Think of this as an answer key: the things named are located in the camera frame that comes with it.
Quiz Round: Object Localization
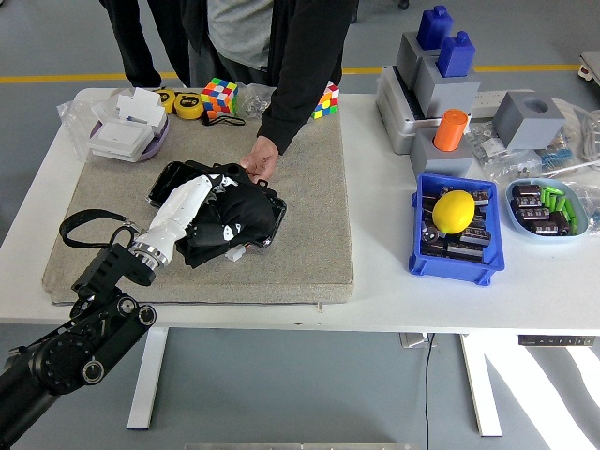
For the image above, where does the person's hand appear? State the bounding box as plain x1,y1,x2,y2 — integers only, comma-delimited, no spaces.
238,136,281,182

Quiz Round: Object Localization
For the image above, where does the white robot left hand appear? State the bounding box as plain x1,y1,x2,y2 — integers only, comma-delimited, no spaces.
147,173,224,244

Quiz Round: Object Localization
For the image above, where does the black glossy panel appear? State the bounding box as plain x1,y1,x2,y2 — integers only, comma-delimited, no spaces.
145,159,288,249

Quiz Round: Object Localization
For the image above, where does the black rag with white print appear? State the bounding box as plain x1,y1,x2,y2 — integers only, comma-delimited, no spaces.
176,172,278,269

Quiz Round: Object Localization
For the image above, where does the black table control panel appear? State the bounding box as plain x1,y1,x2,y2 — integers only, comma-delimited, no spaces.
517,334,595,348

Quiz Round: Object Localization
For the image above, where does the clear bag of metal parts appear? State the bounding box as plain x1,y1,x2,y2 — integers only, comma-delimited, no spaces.
233,82,276,118

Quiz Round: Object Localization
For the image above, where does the purple bowl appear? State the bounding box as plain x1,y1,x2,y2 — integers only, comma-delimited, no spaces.
88,112,170,163

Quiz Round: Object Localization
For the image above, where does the colourful puzzle cube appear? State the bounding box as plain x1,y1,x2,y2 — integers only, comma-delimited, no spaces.
311,80,341,120
200,77,239,118

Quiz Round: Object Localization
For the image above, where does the yellow tape measure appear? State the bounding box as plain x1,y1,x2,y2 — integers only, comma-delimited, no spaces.
173,91,205,121
157,87,178,114

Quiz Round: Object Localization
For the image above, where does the grey-brown mat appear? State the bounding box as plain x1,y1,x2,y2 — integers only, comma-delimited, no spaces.
41,112,355,306

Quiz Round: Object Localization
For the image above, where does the open white carton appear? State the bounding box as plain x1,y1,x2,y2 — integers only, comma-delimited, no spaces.
91,87,166,128

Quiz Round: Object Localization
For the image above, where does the white table leg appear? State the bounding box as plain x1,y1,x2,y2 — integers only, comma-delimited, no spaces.
126,327,169,430
458,333,503,438

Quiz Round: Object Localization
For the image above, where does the grey block holding blue bottle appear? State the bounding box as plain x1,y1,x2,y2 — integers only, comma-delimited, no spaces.
395,31,442,90
412,55,483,119

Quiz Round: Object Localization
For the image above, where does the grey block holding orange cylinder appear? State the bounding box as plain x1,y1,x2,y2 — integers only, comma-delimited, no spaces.
410,128,474,178

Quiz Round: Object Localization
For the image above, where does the orange cylinder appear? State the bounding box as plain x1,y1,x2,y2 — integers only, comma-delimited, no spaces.
432,108,471,152

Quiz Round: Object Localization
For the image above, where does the yellow lemon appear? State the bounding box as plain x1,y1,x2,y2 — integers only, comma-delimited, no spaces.
430,189,476,234

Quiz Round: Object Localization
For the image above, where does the blue bottle-shaped block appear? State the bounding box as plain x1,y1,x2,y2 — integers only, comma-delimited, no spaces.
415,4,455,51
436,30,477,79

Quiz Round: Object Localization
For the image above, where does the clear bag of small parts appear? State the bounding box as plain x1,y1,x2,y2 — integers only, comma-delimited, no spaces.
463,120,543,182

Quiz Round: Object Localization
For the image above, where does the grey box under table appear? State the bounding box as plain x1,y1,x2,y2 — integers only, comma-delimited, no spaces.
399,331,438,349

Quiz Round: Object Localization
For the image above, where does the blue plastic bin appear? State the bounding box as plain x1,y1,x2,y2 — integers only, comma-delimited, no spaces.
408,171,506,286

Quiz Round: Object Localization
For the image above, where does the light blue bowl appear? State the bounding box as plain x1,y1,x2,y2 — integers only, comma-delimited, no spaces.
504,177,590,245

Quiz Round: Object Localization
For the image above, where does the grey block with round hole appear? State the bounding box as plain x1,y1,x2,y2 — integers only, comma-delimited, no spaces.
491,90,567,151

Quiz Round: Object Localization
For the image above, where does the bundle of blue resistors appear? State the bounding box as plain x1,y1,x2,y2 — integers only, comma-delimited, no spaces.
538,142,576,173

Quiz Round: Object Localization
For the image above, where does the crumpled clear plastic bag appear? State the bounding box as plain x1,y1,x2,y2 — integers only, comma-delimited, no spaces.
562,177,600,235

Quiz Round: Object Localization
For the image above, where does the black tape measure strap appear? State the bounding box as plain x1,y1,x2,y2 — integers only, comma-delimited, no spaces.
201,112,247,128

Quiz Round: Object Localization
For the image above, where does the white connector plug with wires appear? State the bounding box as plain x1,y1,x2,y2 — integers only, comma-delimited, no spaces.
226,243,257,262

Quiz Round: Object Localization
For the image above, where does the white square switch box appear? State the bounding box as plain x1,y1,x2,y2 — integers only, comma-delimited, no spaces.
86,118,156,164

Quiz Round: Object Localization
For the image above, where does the light grey enclosure box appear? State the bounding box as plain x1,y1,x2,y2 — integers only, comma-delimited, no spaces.
374,65,444,156

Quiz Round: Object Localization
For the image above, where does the black hanging cable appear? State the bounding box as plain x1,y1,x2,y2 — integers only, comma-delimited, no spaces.
423,332,435,450

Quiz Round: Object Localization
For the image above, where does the white coiled cable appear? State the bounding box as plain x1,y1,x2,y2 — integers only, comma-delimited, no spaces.
578,108,600,163

